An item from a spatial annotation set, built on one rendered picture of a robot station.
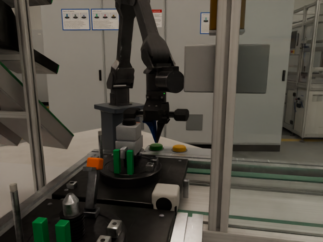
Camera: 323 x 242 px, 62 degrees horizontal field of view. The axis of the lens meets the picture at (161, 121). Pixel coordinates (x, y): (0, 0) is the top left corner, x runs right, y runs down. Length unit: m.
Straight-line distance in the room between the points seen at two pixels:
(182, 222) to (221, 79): 0.24
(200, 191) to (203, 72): 0.34
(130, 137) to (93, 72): 3.19
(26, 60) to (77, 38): 3.19
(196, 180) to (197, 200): 0.09
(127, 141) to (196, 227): 0.22
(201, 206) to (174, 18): 3.18
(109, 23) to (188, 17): 1.01
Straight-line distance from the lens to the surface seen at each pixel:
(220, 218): 0.45
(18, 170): 1.03
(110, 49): 3.68
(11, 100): 0.63
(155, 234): 0.43
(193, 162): 0.73
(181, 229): 0.45
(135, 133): 0.56
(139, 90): 3.63
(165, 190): 0.50
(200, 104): 3.66
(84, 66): 3.76
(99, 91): 3.73
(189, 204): 0.61
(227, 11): 0.39
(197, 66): 0.41
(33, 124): 0.63
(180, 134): 3.72
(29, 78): 0.61
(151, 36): 0.78
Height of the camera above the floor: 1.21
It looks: 12 degrees down
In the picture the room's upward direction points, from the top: straight up
